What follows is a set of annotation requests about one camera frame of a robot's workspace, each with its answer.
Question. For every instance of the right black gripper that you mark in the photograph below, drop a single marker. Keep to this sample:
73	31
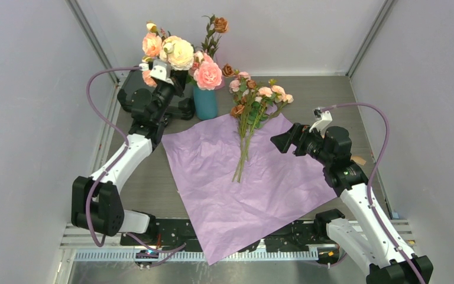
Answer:
284	141

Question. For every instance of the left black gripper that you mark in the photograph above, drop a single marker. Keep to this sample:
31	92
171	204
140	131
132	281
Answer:
178	78

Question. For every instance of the cream white rose stem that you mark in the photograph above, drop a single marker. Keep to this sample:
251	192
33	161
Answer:
178	52

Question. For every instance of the large pink rose stem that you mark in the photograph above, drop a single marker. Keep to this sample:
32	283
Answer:
205	73

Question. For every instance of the pink flower bouquet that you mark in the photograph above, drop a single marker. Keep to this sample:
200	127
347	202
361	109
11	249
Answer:
255	105

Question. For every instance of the purple and pink wrapping paper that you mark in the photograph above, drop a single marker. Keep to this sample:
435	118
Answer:
275	188

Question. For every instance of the brown rose flower stem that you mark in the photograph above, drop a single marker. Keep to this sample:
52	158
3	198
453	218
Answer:
216	27

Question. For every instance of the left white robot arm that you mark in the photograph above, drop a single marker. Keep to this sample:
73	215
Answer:
96	202

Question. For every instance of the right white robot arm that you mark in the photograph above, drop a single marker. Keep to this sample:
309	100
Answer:
378	250

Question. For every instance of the teal vase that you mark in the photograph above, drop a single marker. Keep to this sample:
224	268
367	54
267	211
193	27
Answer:
205	102

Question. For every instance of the black carrying case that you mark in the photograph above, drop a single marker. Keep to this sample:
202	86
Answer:
180	107

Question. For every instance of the peach artificial roses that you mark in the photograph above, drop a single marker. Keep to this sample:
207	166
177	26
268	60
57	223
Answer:
156	44

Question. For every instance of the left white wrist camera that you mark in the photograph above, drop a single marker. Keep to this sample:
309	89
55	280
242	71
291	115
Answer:
154	71

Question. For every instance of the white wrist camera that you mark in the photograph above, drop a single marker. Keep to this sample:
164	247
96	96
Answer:
154	71
323	118

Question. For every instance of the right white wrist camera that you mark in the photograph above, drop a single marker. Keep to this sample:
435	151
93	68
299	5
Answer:
323	118

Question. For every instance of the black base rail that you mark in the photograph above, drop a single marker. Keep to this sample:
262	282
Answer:
299	235

